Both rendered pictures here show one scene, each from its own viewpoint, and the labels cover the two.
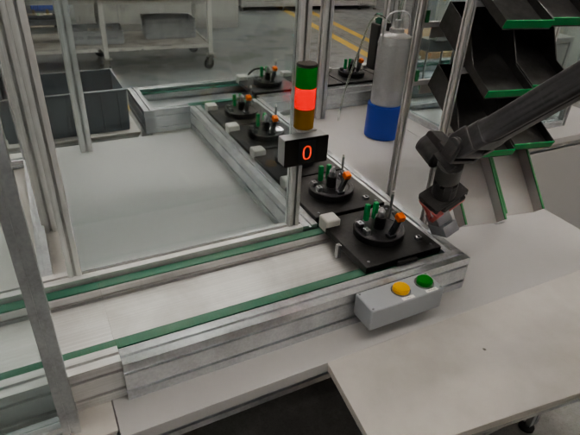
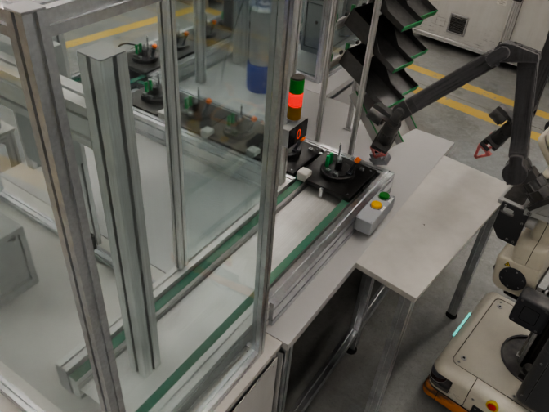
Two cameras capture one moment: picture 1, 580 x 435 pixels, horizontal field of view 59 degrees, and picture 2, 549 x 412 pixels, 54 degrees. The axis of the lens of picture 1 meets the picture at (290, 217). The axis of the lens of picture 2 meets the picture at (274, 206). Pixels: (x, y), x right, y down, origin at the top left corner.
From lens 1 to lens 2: 1.02 m
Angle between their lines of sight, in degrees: 26
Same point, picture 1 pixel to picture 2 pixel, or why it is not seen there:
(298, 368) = (344, 271)
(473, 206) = not seen: hidden behind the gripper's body
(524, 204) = (403, 127)
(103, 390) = not seen: hidden behind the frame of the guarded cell
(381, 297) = (370, 213)
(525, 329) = (435, 206)
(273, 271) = (290, 219)
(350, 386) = (377, 270)
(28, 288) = (266, 271)
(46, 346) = (263, 303)
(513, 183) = not seen: hidden behind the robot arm
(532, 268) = (417, 167)
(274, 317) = (326, 246)
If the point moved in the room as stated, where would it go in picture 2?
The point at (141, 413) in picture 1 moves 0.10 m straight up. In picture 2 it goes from (286, 329) to (288, 307)
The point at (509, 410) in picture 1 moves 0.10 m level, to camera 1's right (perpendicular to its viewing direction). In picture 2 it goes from (453, 252) to (473, 244)
